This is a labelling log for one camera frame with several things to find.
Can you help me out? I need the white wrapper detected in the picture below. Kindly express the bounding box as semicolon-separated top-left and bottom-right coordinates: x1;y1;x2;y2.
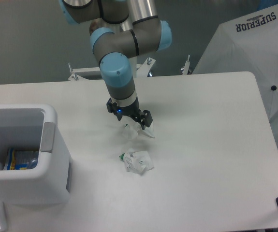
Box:
119;148;154;175
122;123;155;140

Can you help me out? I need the blue yellow package in bin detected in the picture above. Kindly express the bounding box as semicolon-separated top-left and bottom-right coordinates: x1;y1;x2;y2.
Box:
3;148;39;171

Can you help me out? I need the white metal base frame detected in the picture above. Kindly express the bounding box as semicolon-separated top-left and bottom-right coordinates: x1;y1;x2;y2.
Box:
68;55;193;81

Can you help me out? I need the white plastic trash can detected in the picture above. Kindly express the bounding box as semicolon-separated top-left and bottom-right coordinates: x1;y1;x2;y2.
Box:
0;104;72;205

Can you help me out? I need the white Superior umbrella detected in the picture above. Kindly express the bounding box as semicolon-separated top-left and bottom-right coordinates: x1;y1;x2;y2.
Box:
192;1;278;136

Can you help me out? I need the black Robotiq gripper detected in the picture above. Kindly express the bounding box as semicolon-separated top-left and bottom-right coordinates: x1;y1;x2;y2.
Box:
106;98;153;130

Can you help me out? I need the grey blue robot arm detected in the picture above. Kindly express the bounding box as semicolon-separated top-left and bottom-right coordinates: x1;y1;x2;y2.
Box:
59;0;172;129

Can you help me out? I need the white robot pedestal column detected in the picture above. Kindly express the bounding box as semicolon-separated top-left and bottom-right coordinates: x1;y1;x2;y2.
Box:
89;20;137;78

